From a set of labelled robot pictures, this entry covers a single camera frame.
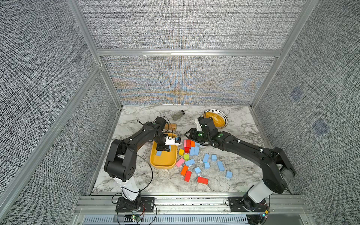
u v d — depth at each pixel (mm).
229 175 823
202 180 825
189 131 795
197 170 831
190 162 876
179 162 875
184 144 946
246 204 654
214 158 872
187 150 926
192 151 924
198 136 734
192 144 949
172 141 780
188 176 836
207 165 855
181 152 905
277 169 455
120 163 474
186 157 878
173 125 1037
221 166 859
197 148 944
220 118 1038
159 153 921
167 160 889
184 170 856
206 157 900
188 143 952
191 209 732
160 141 766
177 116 1097
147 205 733
